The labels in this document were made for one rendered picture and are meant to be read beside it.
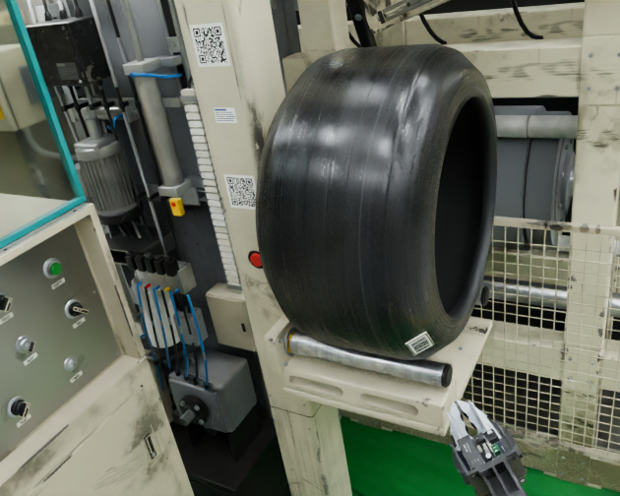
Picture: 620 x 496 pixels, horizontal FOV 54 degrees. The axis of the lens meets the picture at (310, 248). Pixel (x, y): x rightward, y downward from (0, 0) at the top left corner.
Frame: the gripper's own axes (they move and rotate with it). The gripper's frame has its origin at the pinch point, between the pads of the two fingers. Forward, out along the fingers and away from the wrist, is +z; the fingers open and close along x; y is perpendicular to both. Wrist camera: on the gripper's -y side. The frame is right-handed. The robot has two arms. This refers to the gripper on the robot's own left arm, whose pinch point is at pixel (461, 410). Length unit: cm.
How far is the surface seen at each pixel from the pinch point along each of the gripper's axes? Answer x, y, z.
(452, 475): 12, -110, 55
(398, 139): -11.4, 34.4, 21.3
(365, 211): -2.2, 29.1, 17.0
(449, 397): 0.5, -17.1, 15.5
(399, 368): 6.1, -9.8, 21.1
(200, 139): 19, 34, 61
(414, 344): 1.2, 3.1, 13.0
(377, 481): 36, -103, 61
